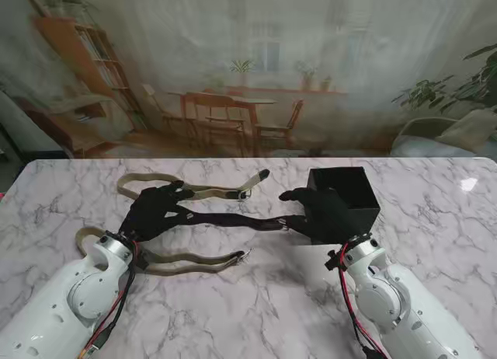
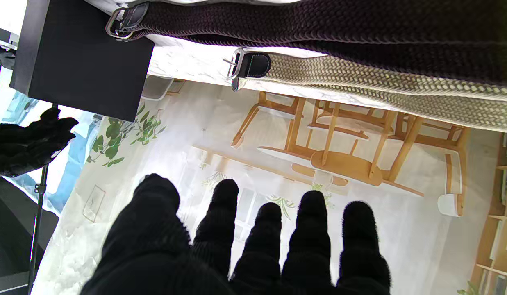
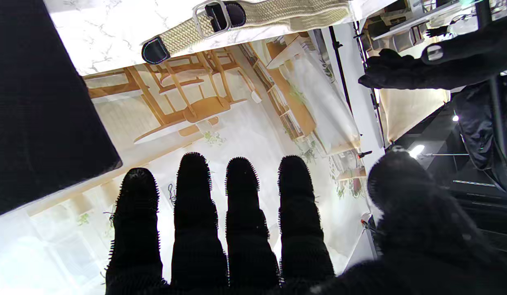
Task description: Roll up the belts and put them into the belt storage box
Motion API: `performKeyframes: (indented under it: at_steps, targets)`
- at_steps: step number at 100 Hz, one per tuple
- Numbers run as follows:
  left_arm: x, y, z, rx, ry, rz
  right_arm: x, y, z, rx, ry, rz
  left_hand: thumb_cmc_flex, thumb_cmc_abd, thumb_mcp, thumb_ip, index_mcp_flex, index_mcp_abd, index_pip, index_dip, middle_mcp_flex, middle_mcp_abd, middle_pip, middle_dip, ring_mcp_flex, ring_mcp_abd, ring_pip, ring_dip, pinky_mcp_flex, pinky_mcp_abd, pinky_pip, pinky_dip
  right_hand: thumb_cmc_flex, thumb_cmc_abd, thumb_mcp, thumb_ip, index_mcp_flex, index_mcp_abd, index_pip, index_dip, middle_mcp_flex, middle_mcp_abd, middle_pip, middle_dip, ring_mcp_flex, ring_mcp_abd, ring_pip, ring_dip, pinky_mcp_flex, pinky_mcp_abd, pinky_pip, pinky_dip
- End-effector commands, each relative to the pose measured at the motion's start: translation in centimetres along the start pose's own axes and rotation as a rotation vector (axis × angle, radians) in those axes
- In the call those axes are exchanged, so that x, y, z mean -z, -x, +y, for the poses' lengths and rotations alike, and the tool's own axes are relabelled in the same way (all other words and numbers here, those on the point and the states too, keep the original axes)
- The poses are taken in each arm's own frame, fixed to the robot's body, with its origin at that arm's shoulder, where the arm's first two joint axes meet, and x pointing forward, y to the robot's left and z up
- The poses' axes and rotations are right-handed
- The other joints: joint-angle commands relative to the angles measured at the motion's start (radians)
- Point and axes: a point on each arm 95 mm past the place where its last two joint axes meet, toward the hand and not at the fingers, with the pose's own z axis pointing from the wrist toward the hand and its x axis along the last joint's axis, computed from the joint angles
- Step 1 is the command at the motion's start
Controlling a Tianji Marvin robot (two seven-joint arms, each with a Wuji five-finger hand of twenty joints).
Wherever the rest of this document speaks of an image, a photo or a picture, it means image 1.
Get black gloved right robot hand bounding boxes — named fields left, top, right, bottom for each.
left=277, top=186, right=372, bottom=246

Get red black arm cables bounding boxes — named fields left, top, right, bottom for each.
left=325, top=242, right=385, bottom=359
left=83, top=242, right=148, bottom=352

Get printed room scene backdrop curtain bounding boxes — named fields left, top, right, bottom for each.
left=0, top=0, right=497, bottom=160

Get beige braided belt silver buckle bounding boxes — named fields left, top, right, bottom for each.
left=75, top=226, right=253, bottom=277
left=117, top=169, right=271, bottom=201

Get red black right arm cables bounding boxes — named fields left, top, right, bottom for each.
left=325, top=242, right=385, bottom=359

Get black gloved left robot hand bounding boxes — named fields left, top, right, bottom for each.
left=118, top=181, right=197, bottom=247

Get black square storage box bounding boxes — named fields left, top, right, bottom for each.
left=304, top=166, right=381, bottom=246

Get black woven belt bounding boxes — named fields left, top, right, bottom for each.
left=170, top=207, right=308, bottom=234

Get red black left arm cables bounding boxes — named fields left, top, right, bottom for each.
left=83, top=242, right=148, bottom=352

